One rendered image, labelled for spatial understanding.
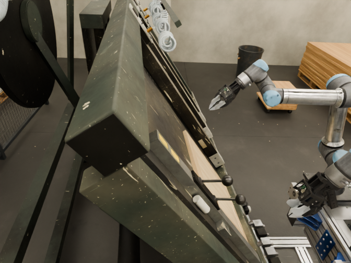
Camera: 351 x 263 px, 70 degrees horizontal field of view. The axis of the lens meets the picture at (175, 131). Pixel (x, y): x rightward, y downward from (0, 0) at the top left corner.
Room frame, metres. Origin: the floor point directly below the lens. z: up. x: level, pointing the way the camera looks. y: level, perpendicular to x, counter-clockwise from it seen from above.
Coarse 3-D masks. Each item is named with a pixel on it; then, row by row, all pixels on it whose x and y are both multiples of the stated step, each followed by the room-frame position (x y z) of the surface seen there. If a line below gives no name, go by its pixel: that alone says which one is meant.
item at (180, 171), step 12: (156, 132) 0.61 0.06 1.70; (156, 144) 0.58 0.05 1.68; (168, 144) 0.63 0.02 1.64; (168, 156) 0.58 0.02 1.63; (168, 168) 0.58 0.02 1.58; (180, 168) 0.59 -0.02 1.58; (180, 180) 0.59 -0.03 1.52; (192, 180) 0.60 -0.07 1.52; (192, 192) 0.60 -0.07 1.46; (216, 216) 0.62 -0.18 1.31; (240, 240) 0.64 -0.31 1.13; (252, 252) 0.66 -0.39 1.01
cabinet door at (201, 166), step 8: (184, 136) 1.07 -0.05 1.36; (192, 144) 1.05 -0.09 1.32; (192, 152) 0.94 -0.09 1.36; (200, 152) 1.10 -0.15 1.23; (192, 160) 0.88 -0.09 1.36; (200, 160) 0.99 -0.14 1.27; (200, 168) 0.88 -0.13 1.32; (208, 168) 1.06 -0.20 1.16; (200, 176) 0.79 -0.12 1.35; (208, 176) 0.93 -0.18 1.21; (216, 176) 1.10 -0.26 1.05; (208, 184) 0.84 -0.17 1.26; (216, 184) 0.98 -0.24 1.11; (216, 192) 0.87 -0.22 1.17; (224, 192) 1.03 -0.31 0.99; (224, 200) 0.91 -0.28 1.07; (224, 208) 0.81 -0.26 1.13; (232, 208) 0.96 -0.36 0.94; (232, 216) 0.85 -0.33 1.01; (240, 224) 0.87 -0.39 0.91; (240, 232) 0.77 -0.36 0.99
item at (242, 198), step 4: (236, 196) 0.61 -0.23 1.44; (240, 196) 0.60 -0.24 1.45; (244, 196) 0.61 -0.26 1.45; (216, 200) 0.63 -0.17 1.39; (228, 200) 0.61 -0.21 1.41; (232, 200) 0.61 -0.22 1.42; (236, 200) 0.59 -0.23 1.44; (240, 200) 0.59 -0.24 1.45; (244, 200) 0.59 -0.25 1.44; (240, 204) 0.58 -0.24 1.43
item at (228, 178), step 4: (224, 176) 0.59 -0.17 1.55; (228, 176) 0.59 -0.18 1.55; (200, 180) 0.62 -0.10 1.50; (204, 180) 0.62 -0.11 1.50; (208, 180) 0.61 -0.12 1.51; (212, 180) 0.61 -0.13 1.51; (216, 180) 0.60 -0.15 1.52; (220, 180) 0.60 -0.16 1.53; (224, 180) 0.58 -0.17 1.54; (228, 180) 0.58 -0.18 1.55; (232, 180) 0.58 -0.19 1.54; (224, 184) 0.58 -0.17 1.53; (228, 184) 0.57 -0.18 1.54
